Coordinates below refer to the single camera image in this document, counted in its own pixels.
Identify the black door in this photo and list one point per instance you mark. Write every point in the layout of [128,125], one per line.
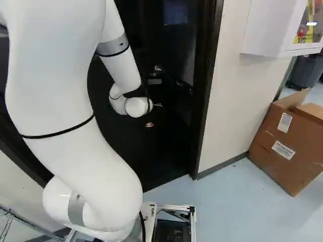
[166,131]

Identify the black bin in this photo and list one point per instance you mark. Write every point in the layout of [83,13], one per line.
[306,71]

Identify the brown cardboard box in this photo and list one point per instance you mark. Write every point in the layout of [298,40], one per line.
[290,141]

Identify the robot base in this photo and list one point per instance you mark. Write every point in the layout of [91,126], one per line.
[174,209]

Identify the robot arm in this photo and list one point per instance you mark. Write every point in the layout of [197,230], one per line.
[63,100]

